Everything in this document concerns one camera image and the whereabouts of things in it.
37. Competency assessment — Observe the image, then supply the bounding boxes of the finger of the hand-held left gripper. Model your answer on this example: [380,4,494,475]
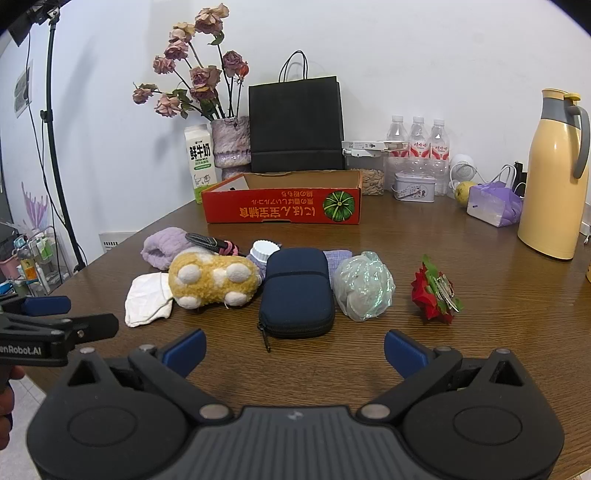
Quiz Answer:
[61,313,120,345]
[0,295,72,319]

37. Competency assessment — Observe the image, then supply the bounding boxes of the purple flower wall sticker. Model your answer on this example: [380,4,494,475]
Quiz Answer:
[21,182,51,229]

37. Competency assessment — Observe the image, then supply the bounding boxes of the person's left hand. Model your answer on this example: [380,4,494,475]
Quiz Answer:
[0,367,26,450]

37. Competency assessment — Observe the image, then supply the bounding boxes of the navy zip pouch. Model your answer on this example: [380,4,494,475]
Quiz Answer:
[257,248,336,354]

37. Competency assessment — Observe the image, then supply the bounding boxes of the wall poster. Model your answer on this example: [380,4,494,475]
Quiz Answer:
[13,69,34,118]

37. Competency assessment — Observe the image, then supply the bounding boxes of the storage rack with bottles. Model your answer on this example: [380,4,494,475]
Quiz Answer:
[0,224,70,296]

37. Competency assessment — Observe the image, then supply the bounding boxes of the purple tissue pack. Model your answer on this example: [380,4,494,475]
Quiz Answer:
[466,181,525,228]

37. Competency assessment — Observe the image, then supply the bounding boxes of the white ridged lid jar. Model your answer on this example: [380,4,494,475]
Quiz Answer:
[247,240,281,278]

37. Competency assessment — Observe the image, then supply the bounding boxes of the red cardboard box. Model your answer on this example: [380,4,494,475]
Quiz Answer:
[201,169,363,225]

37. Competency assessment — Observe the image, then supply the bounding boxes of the pale printed tin box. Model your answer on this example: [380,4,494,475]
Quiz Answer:
[393,171,436,203]

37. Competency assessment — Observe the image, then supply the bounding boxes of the black light stand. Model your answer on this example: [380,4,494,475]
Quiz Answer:
[7,0,88,273]

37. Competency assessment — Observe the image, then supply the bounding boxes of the lilac fluffy ball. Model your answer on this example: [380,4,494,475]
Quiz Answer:
[141,226,188,271]

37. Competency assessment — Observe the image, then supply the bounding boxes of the white cable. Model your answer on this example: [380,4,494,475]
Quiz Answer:
[480,165,518,190]

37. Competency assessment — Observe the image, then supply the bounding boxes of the grey braided cable pink tie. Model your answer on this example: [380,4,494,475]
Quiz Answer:
[185,232,243,257]

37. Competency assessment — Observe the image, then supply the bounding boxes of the small white fan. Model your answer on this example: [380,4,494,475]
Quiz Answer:
[449,154,478,185]

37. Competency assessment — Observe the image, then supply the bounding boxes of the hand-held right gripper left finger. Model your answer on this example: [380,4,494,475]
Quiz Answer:
[67,329,232,424]

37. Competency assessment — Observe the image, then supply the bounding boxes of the black paper bag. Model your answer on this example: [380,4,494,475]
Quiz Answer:
[248,51,346,174]

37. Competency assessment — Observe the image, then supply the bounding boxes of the clear container white lid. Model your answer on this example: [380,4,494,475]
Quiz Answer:
[342,140,393,197]

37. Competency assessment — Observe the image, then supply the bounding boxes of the yellow thermos jug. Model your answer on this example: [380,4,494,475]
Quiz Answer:
[517,89,591,261]

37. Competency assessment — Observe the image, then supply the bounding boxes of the dried pink rose bouquet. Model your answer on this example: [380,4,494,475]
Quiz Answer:
[132,4,250,121]

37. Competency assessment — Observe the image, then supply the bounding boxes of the yellow spotted plush toy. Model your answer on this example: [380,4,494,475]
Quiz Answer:
[167,247,260,309]

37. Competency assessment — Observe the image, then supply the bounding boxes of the white milk carton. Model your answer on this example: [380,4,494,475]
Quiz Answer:
[184,124,218,204]

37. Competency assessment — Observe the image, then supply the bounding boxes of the white cloth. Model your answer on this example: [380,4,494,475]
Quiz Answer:
[124,271,175,328]

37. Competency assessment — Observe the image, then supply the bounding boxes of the purple glass vase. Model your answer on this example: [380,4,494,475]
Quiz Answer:
[211,115,252,182]

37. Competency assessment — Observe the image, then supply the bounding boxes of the purple woven drawstring bag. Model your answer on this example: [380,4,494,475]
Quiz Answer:
[322,249,354,271]

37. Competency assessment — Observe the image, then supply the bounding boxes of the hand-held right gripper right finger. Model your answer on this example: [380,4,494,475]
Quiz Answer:
[361,329,525,424]

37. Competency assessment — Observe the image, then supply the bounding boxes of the white wall vent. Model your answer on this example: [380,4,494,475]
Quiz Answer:
[98,231,139,254]

